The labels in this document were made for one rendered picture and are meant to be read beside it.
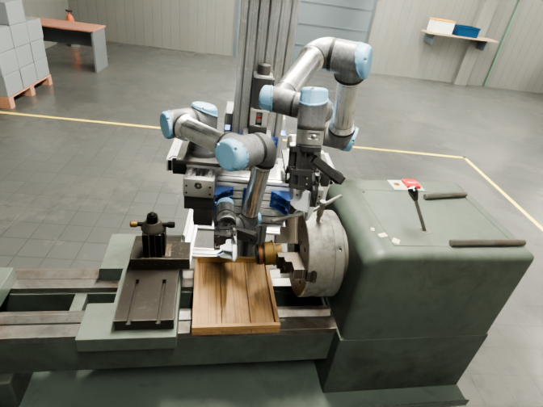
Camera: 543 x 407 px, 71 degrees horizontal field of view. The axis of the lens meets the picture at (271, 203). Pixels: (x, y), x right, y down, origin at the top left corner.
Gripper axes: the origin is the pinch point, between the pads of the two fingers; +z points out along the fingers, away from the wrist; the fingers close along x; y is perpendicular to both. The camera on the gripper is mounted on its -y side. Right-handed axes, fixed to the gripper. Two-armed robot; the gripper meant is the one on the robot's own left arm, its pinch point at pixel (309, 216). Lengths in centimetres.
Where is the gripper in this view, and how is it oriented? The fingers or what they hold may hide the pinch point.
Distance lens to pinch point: 109.8
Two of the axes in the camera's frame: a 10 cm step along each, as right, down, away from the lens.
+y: -9.8, -0.3, -1.8
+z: -0.8, 9.7, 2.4
